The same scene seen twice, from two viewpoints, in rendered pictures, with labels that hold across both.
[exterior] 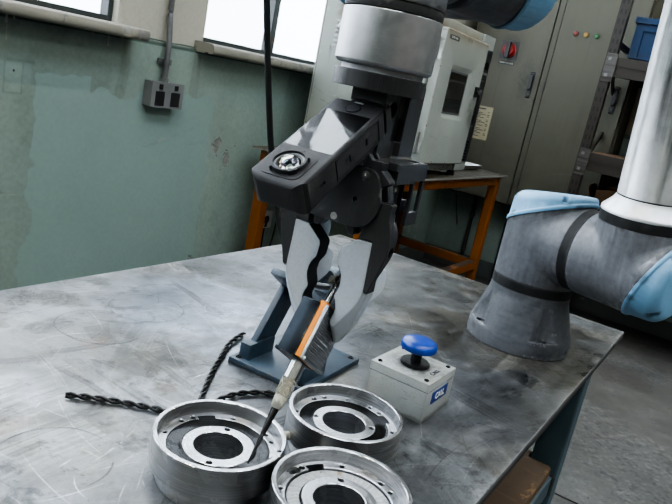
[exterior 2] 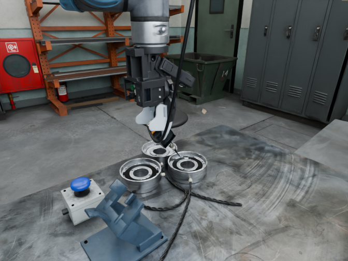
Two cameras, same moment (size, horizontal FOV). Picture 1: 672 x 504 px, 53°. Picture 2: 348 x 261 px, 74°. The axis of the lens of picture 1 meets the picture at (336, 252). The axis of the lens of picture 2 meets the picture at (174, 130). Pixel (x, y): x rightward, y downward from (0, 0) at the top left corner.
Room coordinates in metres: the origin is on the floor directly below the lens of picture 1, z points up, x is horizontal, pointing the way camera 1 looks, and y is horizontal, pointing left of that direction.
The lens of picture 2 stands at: (0.98, 0.22, 1.17)
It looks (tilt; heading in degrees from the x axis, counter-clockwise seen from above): 25 degrees down; 201
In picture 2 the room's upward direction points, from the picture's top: straight up
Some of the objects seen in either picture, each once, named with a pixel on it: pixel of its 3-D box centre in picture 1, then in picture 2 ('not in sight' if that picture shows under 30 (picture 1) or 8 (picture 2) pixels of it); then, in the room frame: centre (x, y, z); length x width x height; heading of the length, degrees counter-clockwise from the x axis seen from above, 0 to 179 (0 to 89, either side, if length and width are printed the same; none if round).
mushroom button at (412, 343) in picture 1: (415, 359); (82, 190); (0.69, -0.11, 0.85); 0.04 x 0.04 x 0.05
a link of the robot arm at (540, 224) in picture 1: (550, 235); not in sight; (0.97, -0.30, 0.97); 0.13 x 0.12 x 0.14; 42
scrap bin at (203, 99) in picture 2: not in sight; (198, 77); (-2.88, -0.84, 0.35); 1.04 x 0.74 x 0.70; 60
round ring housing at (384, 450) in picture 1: (342, 430); (141, 175); (0.56, -0.04, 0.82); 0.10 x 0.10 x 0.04
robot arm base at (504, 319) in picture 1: (524, 308); not in sight; (0.97, -0.29, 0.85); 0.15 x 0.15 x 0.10
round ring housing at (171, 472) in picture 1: (216, 454); (187, 167); (0.48, 0.06, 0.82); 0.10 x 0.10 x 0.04
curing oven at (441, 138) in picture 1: (404, 94); not in sight; (3.13, -0.16, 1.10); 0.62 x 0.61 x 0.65; 150
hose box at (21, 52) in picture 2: not in sight; (32, 73); (-1.51, -3.02, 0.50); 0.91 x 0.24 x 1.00; 150
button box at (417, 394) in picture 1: (412, 379); (81, 200); (0.69, -0.11, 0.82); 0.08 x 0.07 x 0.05; 150
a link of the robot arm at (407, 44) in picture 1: (383, 46); (151, 34); (0.53, 0.00, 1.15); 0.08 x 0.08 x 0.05
